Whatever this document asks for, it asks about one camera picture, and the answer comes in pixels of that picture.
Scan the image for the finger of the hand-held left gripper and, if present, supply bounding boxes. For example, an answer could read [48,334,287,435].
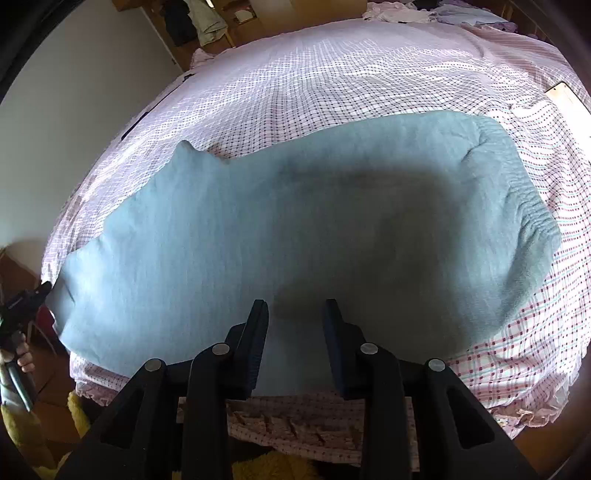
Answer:
[1,281,53,324]

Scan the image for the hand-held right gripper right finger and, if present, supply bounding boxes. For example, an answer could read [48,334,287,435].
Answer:
[322,298,540,480]

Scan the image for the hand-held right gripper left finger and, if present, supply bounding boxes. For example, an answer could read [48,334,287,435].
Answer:
[55,299,270,480]

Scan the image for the light blue pants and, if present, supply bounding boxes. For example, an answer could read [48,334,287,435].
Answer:
[46,111,563,398]

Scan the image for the wooden chair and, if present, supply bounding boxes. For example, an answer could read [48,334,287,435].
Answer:
[0,248,61,356]

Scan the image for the pink checked bedsheet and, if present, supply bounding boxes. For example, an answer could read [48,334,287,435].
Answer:
[41,18,591,467]

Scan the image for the dark hanging garment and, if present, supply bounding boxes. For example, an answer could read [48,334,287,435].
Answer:
[164,0,200,47]

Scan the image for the beige hanging garment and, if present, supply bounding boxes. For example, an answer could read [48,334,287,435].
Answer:
[187,0,230,47]

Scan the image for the wooden cabinet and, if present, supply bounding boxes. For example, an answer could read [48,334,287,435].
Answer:
[113,0,368,49]

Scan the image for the white flat tablet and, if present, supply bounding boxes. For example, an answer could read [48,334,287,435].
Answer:
[544,80,591,117]

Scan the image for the pile of pale clothes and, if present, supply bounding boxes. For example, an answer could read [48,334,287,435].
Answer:
[362,0,522,33]

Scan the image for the black strap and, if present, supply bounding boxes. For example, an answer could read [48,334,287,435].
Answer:
[121,69,195,139]

